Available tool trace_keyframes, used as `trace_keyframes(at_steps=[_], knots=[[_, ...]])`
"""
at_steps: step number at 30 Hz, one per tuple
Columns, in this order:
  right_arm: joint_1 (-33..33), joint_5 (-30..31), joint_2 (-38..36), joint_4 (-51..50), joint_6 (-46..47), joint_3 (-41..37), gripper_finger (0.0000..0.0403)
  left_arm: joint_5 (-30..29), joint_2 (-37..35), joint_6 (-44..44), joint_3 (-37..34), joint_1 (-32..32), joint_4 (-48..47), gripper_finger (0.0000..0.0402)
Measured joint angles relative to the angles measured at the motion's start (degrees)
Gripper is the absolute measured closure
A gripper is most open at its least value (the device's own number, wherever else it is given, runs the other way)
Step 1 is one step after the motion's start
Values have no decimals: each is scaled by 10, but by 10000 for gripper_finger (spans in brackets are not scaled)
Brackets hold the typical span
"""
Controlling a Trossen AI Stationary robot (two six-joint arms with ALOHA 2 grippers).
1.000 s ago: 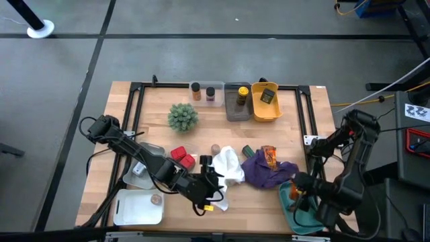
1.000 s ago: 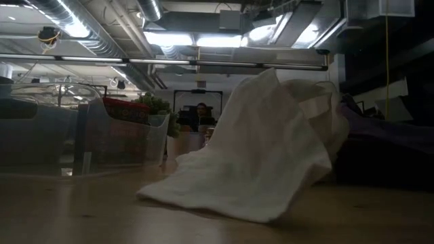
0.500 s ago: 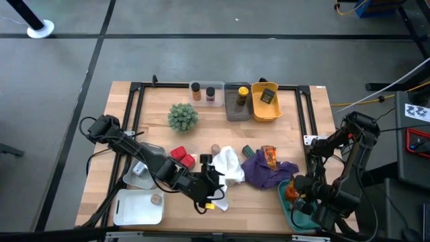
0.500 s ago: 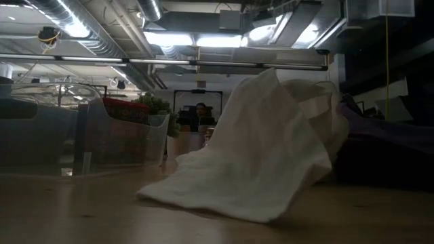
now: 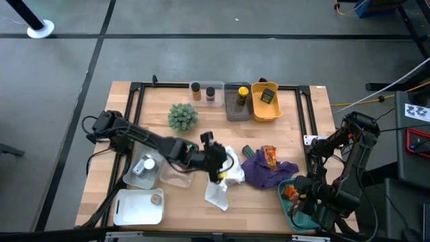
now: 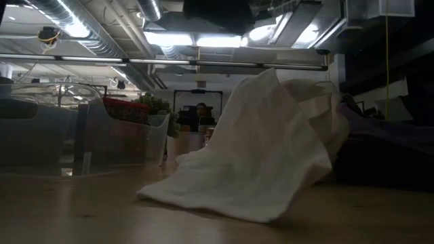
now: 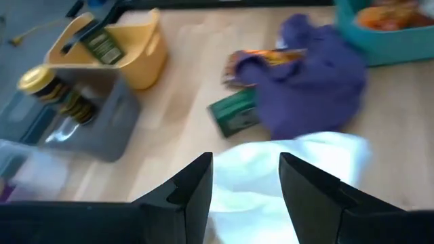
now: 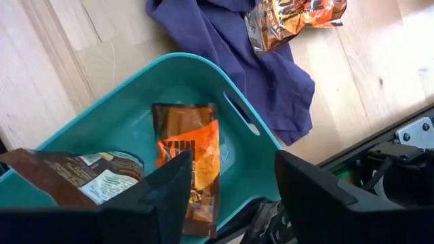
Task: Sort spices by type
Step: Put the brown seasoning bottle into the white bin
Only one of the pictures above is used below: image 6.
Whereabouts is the smooth silver ventilation duct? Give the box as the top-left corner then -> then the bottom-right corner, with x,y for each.
135,0 -> 163,22

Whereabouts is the green artificial plant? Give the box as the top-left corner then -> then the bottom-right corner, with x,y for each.
133,91 -> 181,139

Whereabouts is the white ceiling box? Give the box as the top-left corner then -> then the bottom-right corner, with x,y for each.
345,0 -> 416,20

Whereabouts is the person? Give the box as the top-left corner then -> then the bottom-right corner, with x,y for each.
195,102 -> 210,118

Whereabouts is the black yellow ceiling device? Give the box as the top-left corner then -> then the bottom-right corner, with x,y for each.
37,25 -> 62,48

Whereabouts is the white cloth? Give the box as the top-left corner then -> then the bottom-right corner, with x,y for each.
135,66 -> 351,224

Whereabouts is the purple cloth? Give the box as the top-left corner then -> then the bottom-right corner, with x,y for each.
334,93 -> 434,190

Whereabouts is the yellow hanging cable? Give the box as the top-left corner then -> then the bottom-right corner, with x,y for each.
384,0 -> 391,119

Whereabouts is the long metal bar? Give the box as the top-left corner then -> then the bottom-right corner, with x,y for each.
0,53 -> 329,71

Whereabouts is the frosted plastic bin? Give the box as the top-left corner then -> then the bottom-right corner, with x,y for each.
0,82 -> 102,178

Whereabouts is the ribbed silver ventilation duct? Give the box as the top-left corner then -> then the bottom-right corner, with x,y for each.
32,0 -> 128,58

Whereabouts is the ceiling light panel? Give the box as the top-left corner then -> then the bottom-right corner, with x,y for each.
143,31 -> 194,47
195,33 -> 243,49
248,15 -> 284,47

